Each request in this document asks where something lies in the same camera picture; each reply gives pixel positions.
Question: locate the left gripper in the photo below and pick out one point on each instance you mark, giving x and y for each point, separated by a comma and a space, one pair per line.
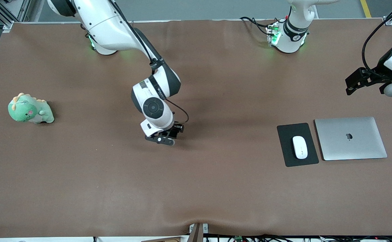
377, 74

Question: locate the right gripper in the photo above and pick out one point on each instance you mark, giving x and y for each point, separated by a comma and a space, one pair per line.
174, 128

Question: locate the white computer mouse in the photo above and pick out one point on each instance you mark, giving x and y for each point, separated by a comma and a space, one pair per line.
300, 148

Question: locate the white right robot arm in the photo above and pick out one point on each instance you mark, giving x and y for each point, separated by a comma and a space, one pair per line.
108, 23

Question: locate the dark grey mouse pad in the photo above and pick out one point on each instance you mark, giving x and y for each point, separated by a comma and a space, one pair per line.
285, 148

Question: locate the brown table cover mat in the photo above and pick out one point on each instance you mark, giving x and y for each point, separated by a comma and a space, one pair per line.
196, 185

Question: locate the silver closed laptop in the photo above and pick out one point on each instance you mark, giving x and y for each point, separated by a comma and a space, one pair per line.
350, 144

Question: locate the small green circuit board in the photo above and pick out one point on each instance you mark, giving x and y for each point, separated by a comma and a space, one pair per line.
238, 239

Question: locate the green dinosaur plush toy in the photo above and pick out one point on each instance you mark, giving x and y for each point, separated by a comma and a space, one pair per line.
24, 111

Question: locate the camera post bracket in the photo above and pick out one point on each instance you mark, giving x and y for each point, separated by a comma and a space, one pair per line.
196, 233

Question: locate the aluminium frame with rails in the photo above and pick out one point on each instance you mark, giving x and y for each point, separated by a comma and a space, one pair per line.
1, 16

